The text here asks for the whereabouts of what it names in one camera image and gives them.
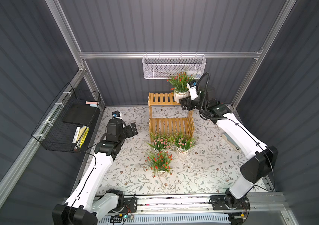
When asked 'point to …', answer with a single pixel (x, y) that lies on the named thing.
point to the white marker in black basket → (76, 135)
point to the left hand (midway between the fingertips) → (126, 125)
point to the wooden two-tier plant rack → (184, 125)
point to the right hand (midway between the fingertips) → (189, 96)
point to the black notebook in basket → (79, 113)
